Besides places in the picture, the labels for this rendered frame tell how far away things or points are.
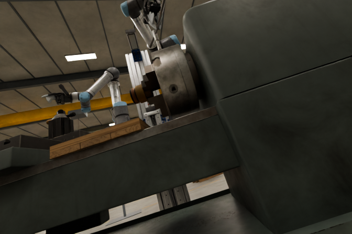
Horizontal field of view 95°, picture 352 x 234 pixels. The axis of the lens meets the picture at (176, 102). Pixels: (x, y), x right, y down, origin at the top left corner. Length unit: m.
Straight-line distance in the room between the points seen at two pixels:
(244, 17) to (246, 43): 0.11
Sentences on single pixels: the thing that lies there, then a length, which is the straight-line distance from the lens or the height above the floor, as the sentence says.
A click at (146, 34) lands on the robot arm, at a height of 1.61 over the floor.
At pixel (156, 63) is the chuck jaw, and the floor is 1.10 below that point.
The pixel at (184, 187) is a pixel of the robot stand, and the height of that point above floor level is 0.58.
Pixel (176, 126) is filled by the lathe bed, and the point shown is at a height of 0.84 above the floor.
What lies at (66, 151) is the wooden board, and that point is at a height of 0.87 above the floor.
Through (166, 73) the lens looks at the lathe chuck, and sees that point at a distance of 0.60.
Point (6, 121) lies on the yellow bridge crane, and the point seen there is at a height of 6.11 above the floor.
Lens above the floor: 0.72
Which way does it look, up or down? 22 degrees up
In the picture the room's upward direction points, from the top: 18 degrees counter-clockwise
